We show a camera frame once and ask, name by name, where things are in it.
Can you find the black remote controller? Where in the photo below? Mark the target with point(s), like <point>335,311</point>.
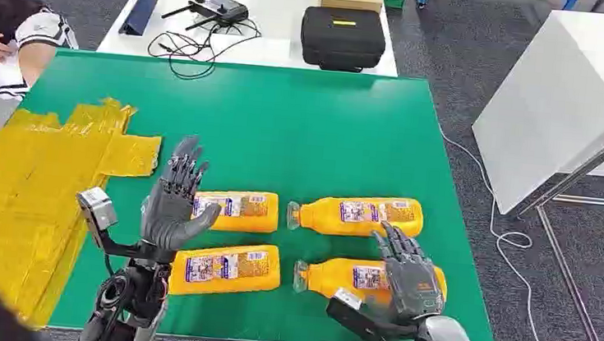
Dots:
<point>220,8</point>

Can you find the green mat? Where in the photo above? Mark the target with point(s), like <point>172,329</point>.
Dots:
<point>310,137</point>

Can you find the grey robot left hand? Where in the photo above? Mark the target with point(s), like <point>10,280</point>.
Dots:
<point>169,218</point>

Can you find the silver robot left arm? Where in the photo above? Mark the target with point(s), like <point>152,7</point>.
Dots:
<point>133,291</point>

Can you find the white side table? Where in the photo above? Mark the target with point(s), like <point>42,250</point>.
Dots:
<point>559,104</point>

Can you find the black carry case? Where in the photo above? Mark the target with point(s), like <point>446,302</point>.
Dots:
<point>341,39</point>

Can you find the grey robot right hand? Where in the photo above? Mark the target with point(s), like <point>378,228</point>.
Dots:
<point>412,288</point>

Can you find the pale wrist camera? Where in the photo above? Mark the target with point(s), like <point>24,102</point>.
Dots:
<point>346,315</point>
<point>96,208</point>

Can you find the yellow sheet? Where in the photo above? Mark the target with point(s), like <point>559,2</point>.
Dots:
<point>16,193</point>

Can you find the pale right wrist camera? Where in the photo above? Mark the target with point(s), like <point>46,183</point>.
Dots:
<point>346,315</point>

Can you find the orange drink bottle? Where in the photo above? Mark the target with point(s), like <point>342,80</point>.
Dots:
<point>238,278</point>
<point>325,278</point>
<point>325,215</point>
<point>260,215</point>

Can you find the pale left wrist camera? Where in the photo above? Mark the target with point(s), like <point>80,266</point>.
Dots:
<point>96,208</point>

